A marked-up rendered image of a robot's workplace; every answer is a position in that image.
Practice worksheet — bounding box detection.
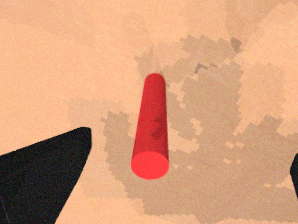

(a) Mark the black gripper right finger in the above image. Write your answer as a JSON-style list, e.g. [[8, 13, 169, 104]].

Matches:
[[290, 153, 298, 198]]

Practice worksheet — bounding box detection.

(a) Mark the red peg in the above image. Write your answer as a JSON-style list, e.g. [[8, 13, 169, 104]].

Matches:
[[130, 73, 169, 179]]

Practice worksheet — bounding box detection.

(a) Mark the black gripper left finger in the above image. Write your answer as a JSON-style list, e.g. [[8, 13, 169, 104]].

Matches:
[[0, 127, 92, 224]]

